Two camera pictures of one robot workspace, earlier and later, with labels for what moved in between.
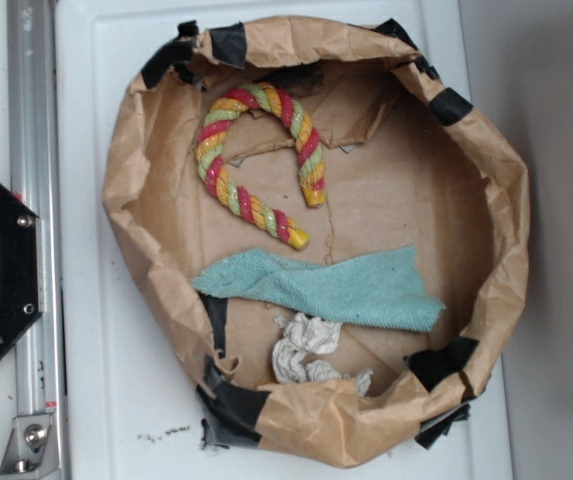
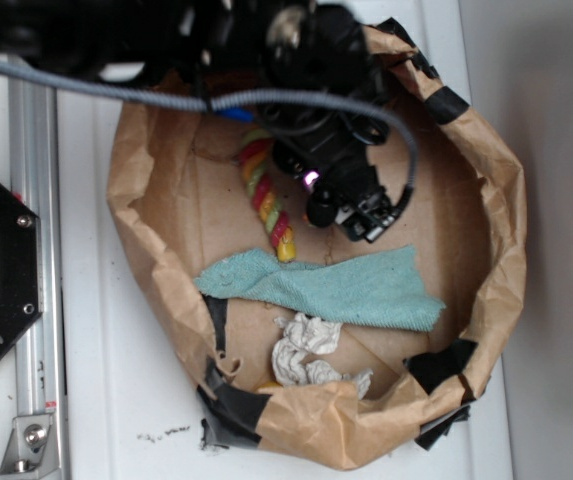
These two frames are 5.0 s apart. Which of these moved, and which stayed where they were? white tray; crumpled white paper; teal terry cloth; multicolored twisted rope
Moved: multicolored twisted rope
Stayed: white tray; teal terry cloth; crumpled white paper
